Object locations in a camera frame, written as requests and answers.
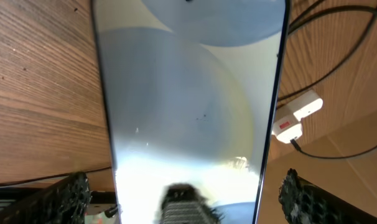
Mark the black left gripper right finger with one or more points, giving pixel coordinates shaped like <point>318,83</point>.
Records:
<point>305,203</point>

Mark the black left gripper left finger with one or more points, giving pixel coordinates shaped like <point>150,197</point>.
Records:
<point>64,202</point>

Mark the Samsung Galaxy smartphone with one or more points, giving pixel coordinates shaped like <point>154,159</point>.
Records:
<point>190,90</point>

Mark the white USB charger adapter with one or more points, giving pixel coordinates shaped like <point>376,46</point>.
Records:
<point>286,126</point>

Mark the white power strip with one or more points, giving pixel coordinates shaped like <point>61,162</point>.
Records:
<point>305,104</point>

